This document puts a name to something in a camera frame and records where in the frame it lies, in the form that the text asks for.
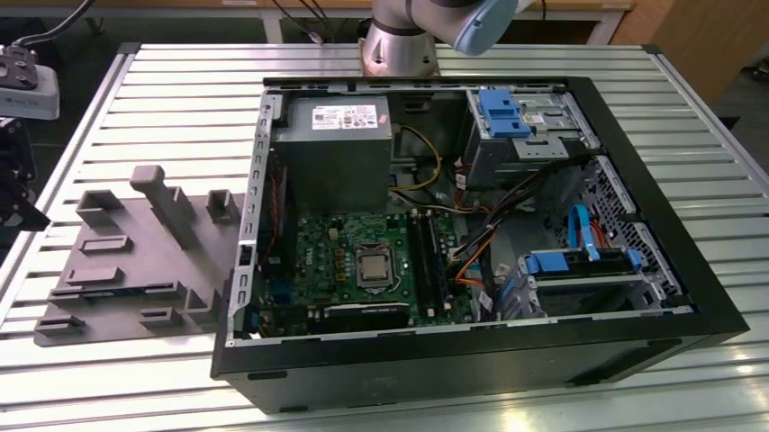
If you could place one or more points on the green motherboard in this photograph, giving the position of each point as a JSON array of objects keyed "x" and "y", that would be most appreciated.
[{"x": 318, "y": 234}]

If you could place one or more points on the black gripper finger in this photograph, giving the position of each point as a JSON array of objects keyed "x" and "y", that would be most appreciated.
[{"x": 15, "y": 202}]

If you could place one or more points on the grey parts rack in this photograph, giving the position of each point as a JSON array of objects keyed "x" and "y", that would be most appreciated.
[{"x": 138, "y": 243}]

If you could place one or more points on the blue plastic bay latch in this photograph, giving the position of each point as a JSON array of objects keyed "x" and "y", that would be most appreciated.
[{"x": 501, "y": 117}]

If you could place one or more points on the grey power supply unit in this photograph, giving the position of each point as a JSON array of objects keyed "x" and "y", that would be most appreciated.
[{"x": 330, "y": 166}]

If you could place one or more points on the black PC case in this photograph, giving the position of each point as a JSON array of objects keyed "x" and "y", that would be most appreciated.
[{"x": 421, "y": 373}]

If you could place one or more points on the black graphics card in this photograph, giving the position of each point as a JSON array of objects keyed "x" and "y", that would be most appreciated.
[{"x": 361, "y": 319}]

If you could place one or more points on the hard disk in blue carrier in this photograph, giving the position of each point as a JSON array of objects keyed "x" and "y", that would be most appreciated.
[{"x": 549, "y": 263}]

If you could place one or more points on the metal CPU socket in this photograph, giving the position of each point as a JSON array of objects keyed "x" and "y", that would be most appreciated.
[{"x": 377, "y": 285}]

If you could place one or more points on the silver CPU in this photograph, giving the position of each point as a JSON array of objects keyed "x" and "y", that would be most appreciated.
[{"x": 375, "y": 268}]

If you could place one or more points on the wooden cabinet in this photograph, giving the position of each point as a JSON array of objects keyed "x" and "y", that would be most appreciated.
[{"x": 697, "y": 45}]

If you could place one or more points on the metal disk bay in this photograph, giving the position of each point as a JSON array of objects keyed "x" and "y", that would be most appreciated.
[{"x": 592, "y": 280}]

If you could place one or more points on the black RAM slot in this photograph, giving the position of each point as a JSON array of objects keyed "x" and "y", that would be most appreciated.
[{"x": 422, "y": 265}]

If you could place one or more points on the white framed wooden desk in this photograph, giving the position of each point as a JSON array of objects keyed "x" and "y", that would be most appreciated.
[{"x": 606, "y": 27}]

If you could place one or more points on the metal optical drive cage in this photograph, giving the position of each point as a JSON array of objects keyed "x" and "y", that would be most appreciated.
[{"x": 541, "y": 148}]

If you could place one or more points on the blue RAM stick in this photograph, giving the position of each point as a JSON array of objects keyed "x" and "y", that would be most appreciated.
[{"x": 120, "y": 291}]

